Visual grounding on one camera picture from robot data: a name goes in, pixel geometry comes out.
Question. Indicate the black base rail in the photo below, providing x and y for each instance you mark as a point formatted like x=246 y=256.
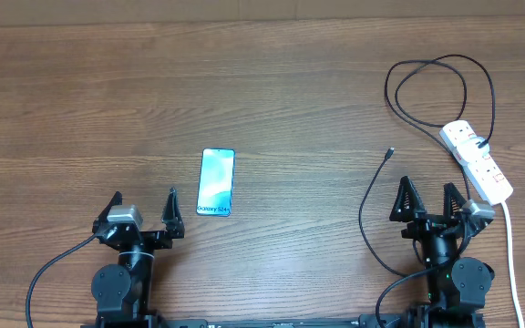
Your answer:
x=363 y=321

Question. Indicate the blue Galaxy smartphone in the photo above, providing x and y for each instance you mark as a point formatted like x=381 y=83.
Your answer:
x=216 y=182

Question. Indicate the brown cardboard backdrop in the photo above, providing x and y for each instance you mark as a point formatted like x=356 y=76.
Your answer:
x=96 y=12

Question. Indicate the white power strip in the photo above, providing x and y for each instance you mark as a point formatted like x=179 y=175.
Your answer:
x=481 y=169

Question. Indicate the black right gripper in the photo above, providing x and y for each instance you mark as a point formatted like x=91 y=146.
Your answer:
x=425 y=222

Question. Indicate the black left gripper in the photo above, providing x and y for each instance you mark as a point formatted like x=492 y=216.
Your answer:
x=162 y=239

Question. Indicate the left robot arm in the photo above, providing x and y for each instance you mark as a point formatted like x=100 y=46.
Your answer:
x=122 y=290

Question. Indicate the white USB charger plug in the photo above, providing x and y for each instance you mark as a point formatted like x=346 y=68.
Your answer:
x=471 y=151

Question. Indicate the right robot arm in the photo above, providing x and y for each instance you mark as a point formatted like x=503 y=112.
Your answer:
x=456 y=285

